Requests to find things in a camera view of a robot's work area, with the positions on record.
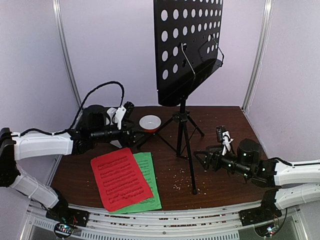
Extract white orange bowl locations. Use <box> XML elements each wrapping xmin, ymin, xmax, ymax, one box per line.
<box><xmin>139</xmin><ymin>115</ymin><xmax>162</xmax><ymax>133</ymax></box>

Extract right round circuit board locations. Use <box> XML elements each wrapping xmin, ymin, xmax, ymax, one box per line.
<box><xmin>254</xmin><ymin>221</ymin><xmax>283</xmax><ymax>239</ymax></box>

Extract black braided left cable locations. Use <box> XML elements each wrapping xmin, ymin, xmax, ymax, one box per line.
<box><xmin>19</xmin><ymin>81</ymin><xmax>126</xmax><ymax>138</ymax></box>

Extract left round circuit board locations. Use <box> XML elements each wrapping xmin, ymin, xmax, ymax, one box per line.
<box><xmin>53</xmin><ymin>222</ymin><xmax>76</xmax><ymax>239</ymax></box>

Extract aluminium frame post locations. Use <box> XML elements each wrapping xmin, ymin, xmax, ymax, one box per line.
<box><xmin>51</xmin><ymin>0</ymin><xmax>85</xmax><ymax>112</ymax></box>
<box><xmin>242</xmin><ymin>0</ymin><xmax>274</xmax><ymax>114</ymax></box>

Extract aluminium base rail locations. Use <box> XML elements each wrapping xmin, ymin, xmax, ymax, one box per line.
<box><xmin>17</xmin><ymin>201</ymin><xmax>311</xmax><ymax>240</ymax></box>

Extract black music stand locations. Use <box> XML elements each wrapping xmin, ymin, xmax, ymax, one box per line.
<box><xmin>137</xmin><ymin>0</ymin><xmax>224</xmax><ymax>195</ymax></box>

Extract round circuit board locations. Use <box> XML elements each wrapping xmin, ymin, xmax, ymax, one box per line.
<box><xmin>254</xmin><ymin>221</ymin><xmax>283</xmax><ymax>239</ymax></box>
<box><xmin>53</xmin><ymin>222</ymin><xmax>76</xmax><ymax>239</ymax></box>

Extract red music sheet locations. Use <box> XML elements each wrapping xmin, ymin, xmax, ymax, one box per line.
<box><xmin>90</xmin><ymin>147</ymin><xmax>154</xmax><ymax>212</ymax></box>

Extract green sheet booklet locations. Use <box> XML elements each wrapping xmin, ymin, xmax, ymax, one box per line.
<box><xmin>111</xmin><ymin>152</ymin><xmax>162</xmax><ymax>214</ymax></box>

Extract left aluminium frame post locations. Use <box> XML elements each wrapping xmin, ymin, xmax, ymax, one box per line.
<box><xmin>51</xmin><ymin>0</ymin><xmax>85</xmax><ymax>112</ymax></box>

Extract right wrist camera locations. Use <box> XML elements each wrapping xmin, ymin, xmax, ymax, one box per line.
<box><xmin>216</xmin><ymin>125</ymin><xmax>235</xmax><ymax>156</ymax></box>

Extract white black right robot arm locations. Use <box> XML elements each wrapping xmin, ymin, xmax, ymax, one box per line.
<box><xmin>194</xmin><ymin>138</ymin><xmax>320</xmax><ymax>226</ymax></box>

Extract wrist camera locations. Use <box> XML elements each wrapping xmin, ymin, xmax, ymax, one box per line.
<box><xmin>114</xmin><ymin>101</ymin><xmax>135</xmax><ymax>130</ymax></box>
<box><xmin>216</xmin><ymin>125</ymin><xmax>235</xmax><ymax>156</ymax></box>

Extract right aluminium frame post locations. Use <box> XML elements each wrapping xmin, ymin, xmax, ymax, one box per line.
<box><xmin>242</xmin><ymin>0</ymin><xmax>274</xmax><ymax>114</ymax></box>

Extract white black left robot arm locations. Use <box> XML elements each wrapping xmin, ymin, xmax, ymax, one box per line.
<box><xmin>0</xmin><ymin>102</ymin><xmax>136</xmax><ymax>225</ymax></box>

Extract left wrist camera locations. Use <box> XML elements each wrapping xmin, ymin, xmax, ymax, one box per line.
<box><xmin>114</xmin><ymin>101</ymin><xmax>135</xmax><ymax>130</ymax></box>

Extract white metronome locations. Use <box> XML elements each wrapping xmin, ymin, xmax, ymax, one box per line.
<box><xmin>105</xmin><ymin>107</ymin><xmax>123</xmax><ymax>148</ymax></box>

